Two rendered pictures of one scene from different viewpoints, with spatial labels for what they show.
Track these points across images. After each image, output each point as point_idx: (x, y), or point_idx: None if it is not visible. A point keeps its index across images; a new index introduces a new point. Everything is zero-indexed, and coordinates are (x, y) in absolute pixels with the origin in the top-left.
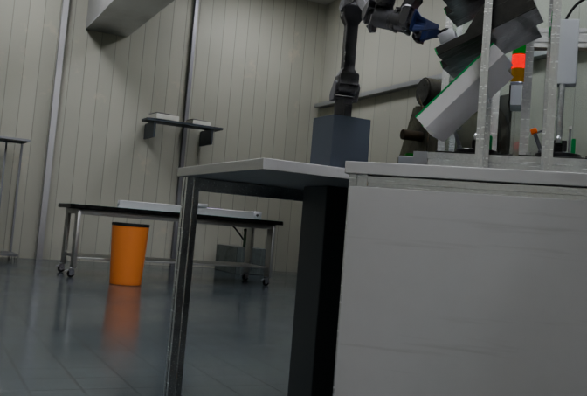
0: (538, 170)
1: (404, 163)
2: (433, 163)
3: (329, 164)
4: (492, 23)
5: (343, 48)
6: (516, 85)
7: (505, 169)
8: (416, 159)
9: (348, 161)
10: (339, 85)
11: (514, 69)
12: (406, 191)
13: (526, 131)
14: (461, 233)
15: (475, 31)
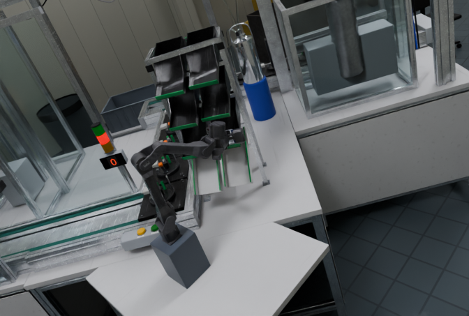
0: (303, 157)
1: (314, 190)
2: (195, 210)
3: (207, 260)
4: (239, 116)
5: (156, 193)
6: (121, 150)
7: (305, 164)
8: (195, 216)
9: (321, 208)
10: (176, 216)
11: (108, 143)
12: None
13: (128, 171)
14: None
15: (239, 124)
